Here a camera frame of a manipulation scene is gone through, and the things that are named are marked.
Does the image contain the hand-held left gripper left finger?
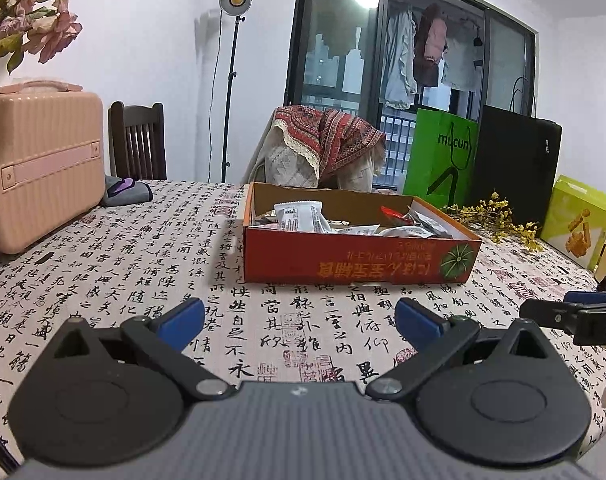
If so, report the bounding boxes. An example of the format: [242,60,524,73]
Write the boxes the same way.
[48,297,236,402]

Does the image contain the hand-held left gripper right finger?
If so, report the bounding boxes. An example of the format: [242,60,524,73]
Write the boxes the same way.
[365,297,556,402]

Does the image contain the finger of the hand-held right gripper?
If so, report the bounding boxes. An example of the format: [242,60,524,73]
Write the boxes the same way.
[564,276,606,307]
[519,299,584,332]

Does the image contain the red cardboard box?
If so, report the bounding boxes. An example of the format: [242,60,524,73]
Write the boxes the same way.
[243,181,482,285]

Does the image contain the pile of snack packets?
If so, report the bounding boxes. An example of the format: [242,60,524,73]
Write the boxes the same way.
[253,201,454,238]

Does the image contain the light green carton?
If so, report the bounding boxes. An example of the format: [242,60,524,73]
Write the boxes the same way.
[540,175,606,272]

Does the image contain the yellow flower sprig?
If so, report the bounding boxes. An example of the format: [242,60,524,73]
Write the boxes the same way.
[442,191,546,252]

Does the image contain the grey purple cloth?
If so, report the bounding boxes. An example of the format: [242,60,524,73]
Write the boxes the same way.
[100,175,154,207]

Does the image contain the black paper bag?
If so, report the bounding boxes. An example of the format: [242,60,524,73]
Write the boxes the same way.
[469,77,564,227]

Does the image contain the green paper bag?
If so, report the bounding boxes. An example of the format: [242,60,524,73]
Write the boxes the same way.
[404,108,481,209]

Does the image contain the chair with patterned cloth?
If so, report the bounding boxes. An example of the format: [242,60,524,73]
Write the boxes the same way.
[240,120,384,193]

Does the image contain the chair draped with patterned cloth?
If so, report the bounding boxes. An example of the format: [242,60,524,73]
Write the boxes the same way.
[274,105,388,181]

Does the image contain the pink hard suitcase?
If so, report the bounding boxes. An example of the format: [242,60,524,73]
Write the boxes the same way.
[0,79,106,255]

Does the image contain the dark wooden chair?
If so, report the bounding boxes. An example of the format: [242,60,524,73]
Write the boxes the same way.
[108,101,165,182]

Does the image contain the hanging pale blue shirt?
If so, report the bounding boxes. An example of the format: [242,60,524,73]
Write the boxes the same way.
[383,7,418,108]

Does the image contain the hanging white garment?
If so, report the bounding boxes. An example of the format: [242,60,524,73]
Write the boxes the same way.
[440,25,484,91]

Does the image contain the hanging pink coat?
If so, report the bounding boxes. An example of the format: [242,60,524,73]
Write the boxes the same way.
[414,4,448,87]

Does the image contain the black framed glass door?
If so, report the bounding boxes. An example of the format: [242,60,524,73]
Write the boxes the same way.
[284,0,540,196]

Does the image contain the pink artificial flowers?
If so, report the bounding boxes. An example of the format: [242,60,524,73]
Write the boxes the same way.
[0,0,98,75]

